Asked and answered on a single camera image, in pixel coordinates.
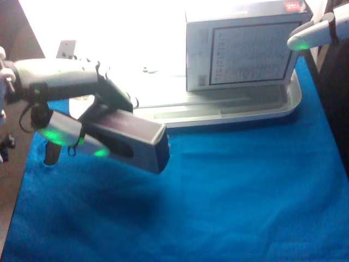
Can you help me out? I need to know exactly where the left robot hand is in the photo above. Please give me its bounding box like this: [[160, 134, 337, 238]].
[[12, 56, 140, 159]]

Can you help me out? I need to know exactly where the grey metal bracket plate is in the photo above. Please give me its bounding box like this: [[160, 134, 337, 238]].
[[56, 40, 77, 59]]

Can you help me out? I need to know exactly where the blue table cloth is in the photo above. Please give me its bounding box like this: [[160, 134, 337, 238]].
[[0, 54, 349, 262]]

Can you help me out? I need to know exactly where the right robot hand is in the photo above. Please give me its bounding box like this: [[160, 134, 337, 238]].
[[287, 4, 349, 52]]

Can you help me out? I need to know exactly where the small grey cardboard box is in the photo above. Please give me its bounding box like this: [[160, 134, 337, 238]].
[[79, 109, 171, 175]]

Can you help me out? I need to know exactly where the white plastic tray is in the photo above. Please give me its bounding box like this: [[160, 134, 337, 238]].
[[68, 54, 303, 129]]

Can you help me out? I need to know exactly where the large grey printed box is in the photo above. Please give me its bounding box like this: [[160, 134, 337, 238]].
[[184, 0, 313, 93]]

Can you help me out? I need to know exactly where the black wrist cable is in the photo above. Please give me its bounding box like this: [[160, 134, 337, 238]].
[[19, 99, 38, 134]]

